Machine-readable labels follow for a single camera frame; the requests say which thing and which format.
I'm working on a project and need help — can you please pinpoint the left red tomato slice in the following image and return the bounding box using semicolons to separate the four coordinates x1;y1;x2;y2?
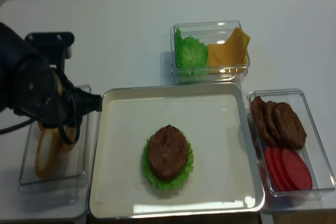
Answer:
264;146;286;191

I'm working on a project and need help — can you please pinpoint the silver metal tray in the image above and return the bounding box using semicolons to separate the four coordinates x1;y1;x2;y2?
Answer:
89;83;265;219

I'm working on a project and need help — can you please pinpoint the yellow cheese slice upright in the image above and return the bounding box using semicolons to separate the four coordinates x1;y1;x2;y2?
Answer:
223;27;250;66

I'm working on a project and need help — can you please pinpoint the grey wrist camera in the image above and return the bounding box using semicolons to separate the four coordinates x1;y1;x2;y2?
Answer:
25;31;75;72

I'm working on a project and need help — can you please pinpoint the right brown patty in box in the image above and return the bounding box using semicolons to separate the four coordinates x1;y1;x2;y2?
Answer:
272;102;307;150

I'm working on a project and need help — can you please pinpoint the left brown patty in box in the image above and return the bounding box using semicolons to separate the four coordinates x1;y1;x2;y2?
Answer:
250;96;276;146

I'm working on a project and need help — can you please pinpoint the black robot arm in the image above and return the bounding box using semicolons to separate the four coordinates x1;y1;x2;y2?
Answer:
1;23;102;127

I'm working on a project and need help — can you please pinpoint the white paper tray liner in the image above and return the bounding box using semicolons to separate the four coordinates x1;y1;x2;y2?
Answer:
97;94;248;214

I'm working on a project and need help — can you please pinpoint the right red tomato slice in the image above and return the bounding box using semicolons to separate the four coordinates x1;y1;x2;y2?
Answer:
281;148;313;190

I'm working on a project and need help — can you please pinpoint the clear bun container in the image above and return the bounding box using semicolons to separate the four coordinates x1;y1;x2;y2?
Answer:
17;84;92;195

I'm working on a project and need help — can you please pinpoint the bun half white face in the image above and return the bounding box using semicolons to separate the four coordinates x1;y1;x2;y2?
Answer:
35;128;62;178

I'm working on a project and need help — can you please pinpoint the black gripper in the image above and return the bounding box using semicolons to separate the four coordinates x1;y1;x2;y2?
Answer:
39;68;102;128

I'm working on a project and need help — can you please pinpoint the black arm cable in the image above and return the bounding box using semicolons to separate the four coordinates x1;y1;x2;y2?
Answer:
0;90;81;145

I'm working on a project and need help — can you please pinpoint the brown patty in box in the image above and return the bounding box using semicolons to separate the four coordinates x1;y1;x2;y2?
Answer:
272;102;307;150
263;101;283;147
250;96;276;146

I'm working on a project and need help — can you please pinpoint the green lettuce in box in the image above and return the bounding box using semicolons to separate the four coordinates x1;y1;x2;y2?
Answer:
175;28;209;77

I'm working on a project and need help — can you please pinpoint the brown burger patty on lettuce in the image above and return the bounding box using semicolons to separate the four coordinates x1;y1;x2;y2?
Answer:
147;125;190;181

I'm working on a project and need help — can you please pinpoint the yellow cheese slice flat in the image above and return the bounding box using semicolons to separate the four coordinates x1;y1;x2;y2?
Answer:
206;44;247;67

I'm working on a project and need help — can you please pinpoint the clear lettuce and cheese box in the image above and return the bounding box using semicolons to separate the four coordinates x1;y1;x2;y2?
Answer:
170;20;250;84

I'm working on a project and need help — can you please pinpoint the clear patty and tomato box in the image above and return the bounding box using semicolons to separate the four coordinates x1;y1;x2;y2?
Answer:
247;89;335;198

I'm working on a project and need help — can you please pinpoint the middle red tomato slice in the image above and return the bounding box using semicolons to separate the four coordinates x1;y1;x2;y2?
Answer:
271;147;295;191

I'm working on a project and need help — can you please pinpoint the middle brown patty in box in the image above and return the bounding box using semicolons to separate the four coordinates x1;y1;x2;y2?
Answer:
263;101;283;147

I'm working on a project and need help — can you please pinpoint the red tomato slice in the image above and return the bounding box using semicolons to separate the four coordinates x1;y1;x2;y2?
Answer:
281;148;313;190
271;147;295;191
264;146;286;191

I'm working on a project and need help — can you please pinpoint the green lettuce leaf under patty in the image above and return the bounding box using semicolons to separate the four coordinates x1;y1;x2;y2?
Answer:
141;130;194;190

